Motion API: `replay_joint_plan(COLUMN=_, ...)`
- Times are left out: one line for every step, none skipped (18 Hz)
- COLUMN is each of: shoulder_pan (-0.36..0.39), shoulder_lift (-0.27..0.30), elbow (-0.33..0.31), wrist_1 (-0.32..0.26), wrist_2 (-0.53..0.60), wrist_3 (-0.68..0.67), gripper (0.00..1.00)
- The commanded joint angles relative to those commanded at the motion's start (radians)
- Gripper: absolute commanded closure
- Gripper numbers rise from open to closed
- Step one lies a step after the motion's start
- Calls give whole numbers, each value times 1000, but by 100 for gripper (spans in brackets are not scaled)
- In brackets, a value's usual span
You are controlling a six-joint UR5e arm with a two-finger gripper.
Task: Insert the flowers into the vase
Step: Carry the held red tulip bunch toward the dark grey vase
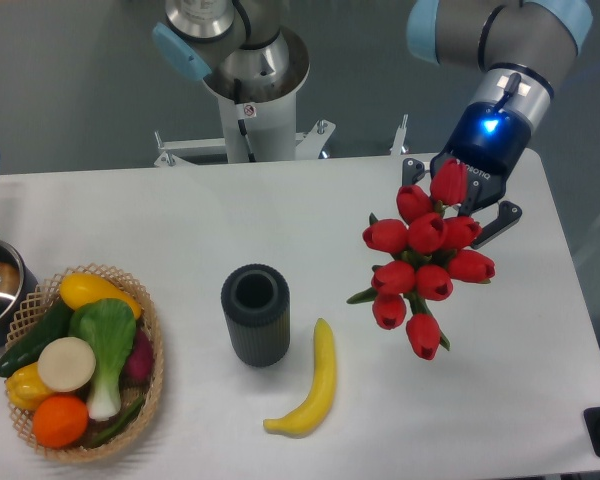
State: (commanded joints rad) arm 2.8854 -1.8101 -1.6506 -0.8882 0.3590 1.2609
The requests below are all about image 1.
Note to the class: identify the red tulip bouquet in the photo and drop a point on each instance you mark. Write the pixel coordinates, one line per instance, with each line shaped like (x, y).
(428, 253)

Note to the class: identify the green cucumber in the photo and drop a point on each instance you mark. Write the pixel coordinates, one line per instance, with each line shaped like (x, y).
(53, 325)

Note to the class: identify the green bean pod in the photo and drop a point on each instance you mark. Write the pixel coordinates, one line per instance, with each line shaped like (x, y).
(118, 426)

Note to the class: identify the yellow squash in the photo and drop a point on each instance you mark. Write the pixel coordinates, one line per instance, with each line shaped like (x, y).
(80, 289)

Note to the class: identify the dark grey ribbed vase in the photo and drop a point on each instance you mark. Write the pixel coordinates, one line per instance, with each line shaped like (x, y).
(255, 300)

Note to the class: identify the woven wicker basket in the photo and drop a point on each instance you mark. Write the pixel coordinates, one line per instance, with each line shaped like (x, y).
(34, 307)

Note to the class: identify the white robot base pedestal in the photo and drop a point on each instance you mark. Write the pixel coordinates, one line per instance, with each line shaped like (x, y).
(253, 65)

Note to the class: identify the orange fruit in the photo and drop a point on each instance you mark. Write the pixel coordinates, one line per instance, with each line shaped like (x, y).
(60, 420)

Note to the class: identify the purple sweet potato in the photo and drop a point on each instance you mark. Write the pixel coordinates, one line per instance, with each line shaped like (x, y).
(140, 362)

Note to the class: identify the green bok choy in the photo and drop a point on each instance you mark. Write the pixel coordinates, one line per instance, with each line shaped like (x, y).
(108, 326)

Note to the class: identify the yellow banana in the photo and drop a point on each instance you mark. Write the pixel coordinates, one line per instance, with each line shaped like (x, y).
(309, 415)

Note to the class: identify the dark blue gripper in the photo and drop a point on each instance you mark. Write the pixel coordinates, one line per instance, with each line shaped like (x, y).
(489, 143)

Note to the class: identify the yellow bell pepper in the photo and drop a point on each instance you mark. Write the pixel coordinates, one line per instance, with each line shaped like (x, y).
(25, 388)

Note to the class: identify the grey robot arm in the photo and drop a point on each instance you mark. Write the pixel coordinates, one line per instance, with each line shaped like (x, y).
(525, 49)

